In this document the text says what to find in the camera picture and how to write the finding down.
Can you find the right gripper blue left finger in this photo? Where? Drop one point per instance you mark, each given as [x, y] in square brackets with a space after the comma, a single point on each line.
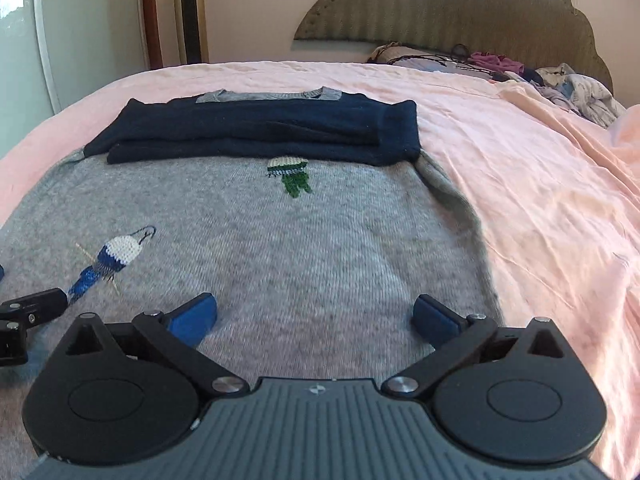
[173, 339]

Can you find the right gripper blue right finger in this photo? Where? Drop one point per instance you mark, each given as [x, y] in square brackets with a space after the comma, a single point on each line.
[457, 342]

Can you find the grey navy knit sweater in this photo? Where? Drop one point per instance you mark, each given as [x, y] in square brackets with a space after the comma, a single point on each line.
[315, 285]

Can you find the pile of light clothes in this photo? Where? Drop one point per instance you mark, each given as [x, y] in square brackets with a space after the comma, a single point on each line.
[576, 93]

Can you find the pink bed sheet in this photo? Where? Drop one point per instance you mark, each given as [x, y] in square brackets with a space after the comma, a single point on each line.
[558, 196]

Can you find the magenta garment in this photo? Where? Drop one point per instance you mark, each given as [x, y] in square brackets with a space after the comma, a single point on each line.
[496, 62]

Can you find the patterned pillow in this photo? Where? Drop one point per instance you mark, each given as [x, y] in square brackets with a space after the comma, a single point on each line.
[426, 61]

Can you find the white wardrobe sliding door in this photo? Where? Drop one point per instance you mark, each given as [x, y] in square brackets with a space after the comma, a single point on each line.
[56, 52]

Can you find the olive upholstered headboard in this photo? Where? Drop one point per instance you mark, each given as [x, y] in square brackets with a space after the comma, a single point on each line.
[537, 33]

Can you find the gold tower fan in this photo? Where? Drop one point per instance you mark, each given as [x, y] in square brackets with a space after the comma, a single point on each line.
[191, 31]

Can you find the brown wooden door frame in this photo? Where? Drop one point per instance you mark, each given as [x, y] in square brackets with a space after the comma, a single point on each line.
[152, 34]

